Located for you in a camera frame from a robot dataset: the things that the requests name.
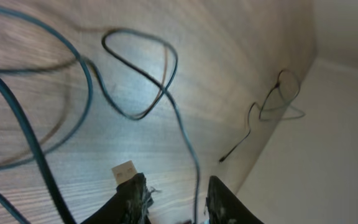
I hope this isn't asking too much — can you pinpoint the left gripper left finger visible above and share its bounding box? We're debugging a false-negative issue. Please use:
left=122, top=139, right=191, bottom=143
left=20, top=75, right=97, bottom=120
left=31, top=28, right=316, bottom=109
left=83, top=173, right=154, bottom=224

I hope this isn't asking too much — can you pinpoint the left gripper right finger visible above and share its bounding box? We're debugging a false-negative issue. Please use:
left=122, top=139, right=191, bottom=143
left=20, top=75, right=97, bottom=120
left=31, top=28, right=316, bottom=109
left=206, top=175, right=263, bottom=224

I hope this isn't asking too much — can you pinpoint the black usb cable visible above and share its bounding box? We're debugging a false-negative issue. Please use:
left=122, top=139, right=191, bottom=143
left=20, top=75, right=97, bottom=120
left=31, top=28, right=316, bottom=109
left=218, top=68, right=306, bottom=164
left=0, top=2, right=201, bottom=224

